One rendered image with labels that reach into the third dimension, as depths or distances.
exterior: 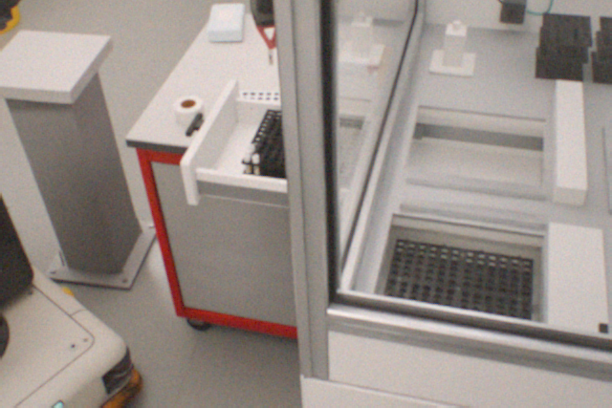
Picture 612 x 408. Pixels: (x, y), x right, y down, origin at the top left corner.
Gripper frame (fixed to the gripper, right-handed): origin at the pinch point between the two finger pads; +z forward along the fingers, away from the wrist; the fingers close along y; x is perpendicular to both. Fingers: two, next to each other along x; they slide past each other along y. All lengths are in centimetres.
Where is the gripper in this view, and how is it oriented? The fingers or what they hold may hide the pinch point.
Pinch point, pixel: (271, 44)
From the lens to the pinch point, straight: 160.2
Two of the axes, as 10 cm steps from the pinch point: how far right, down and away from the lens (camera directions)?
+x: -9.7, 1.7, -1.5
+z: 0.2, 7.2, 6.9
